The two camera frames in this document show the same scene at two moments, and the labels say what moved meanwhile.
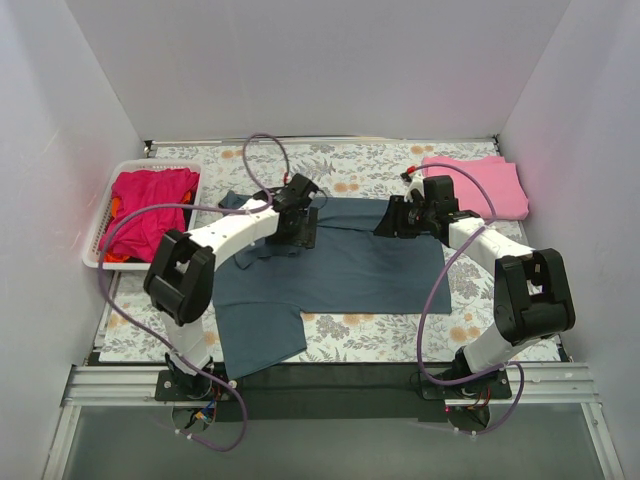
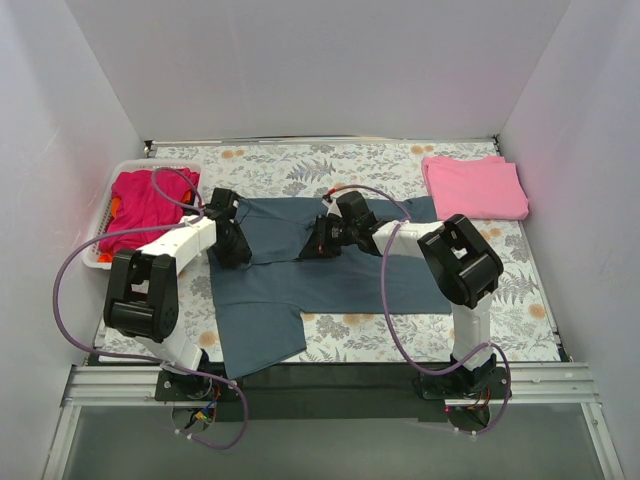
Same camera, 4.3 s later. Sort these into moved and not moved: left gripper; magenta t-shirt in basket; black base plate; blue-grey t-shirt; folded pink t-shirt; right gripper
Moved: right gripper; left gripper
Not moved: folded pink t-shirt; magenta t-shirt in basket; blue-grey t-shirt; black base plate
